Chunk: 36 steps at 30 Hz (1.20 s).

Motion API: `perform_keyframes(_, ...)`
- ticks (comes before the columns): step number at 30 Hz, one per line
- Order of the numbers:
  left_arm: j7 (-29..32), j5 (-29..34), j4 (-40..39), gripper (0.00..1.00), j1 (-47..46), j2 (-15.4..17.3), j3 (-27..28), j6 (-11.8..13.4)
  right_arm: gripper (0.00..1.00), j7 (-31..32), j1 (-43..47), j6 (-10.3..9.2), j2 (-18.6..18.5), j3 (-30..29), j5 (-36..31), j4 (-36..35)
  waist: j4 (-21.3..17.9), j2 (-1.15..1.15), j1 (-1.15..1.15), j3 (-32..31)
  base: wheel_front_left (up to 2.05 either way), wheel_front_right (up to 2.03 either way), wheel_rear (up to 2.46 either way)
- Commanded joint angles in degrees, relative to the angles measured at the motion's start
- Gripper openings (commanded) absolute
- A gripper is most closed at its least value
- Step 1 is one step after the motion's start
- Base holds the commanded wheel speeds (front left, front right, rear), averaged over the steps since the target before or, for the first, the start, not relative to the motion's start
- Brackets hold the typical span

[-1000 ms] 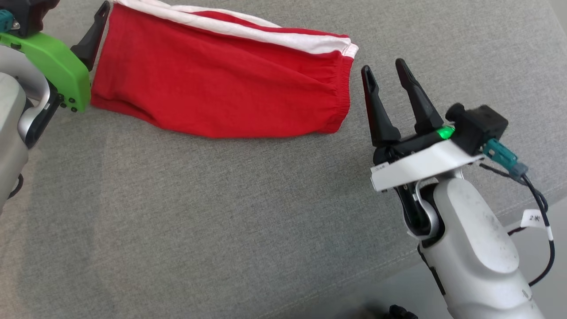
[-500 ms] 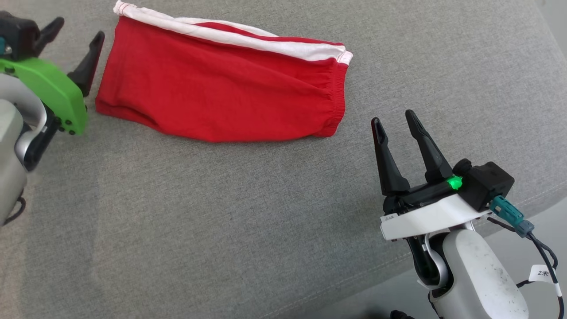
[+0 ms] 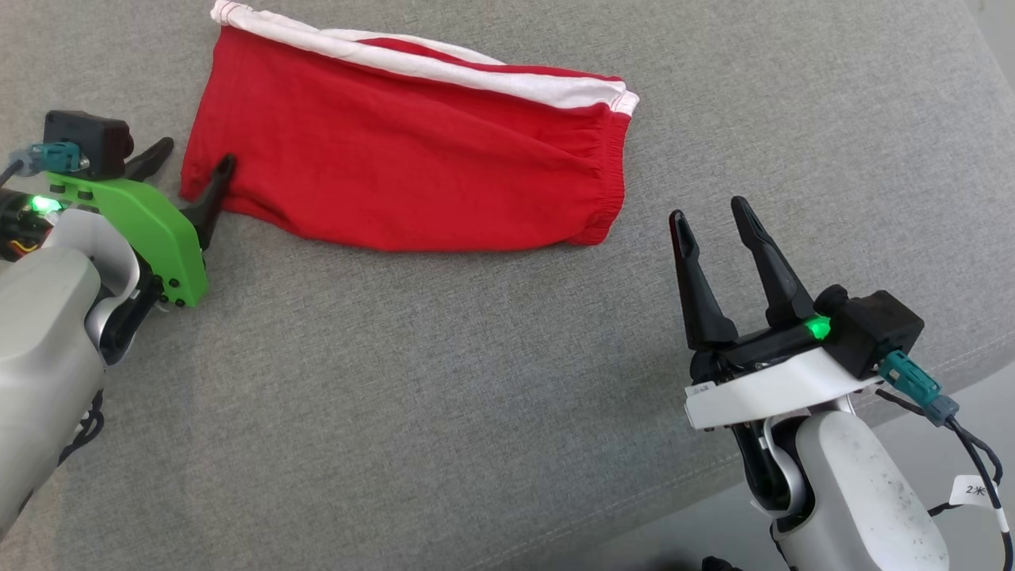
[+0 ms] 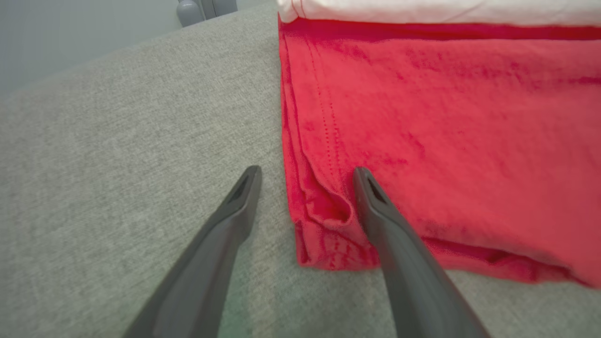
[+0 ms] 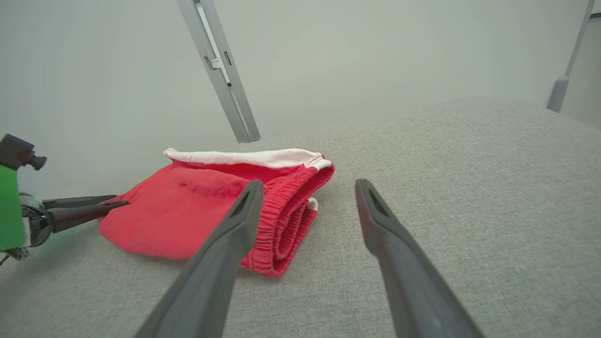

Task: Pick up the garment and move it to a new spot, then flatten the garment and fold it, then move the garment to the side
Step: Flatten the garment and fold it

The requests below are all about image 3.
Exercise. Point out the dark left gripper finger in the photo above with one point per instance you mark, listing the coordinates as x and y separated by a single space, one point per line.
151 162
212 202

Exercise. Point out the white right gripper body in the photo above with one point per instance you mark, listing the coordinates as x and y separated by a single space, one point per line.
769 388

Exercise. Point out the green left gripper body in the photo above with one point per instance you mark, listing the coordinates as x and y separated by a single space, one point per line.
155 226

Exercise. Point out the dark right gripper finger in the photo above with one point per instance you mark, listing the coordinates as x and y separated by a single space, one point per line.
777 277
706 301

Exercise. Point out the red shorts with white stripe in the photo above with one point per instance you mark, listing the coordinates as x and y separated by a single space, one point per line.
412 151

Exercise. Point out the grey fabric sofa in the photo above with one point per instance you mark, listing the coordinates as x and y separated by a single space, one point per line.
444 381

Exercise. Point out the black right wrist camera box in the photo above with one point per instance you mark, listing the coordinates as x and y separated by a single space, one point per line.
876 329

